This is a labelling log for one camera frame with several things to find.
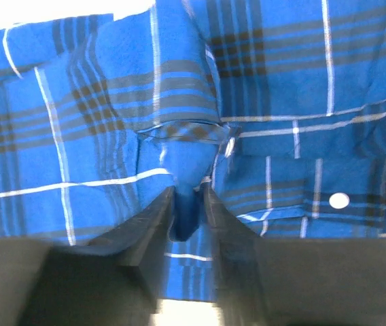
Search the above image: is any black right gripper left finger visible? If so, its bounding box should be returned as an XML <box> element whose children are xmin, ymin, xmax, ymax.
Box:
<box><xmin>0</xmin><ymin>187</ymin><xmax>174</xmax><ymax>325</ymax></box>

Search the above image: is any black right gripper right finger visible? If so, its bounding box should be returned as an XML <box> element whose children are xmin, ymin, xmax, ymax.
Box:
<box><xmin>204</xmin><ymin>187</ymin><xmax>386</xmax><ymax>325</ymax></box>

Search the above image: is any blue plaid long sleeve shirt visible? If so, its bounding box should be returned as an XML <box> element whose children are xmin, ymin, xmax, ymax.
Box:
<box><xmin>0</xmin><ymin>1</ymin><xmax>386</xmax><ymax>302</ymax></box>

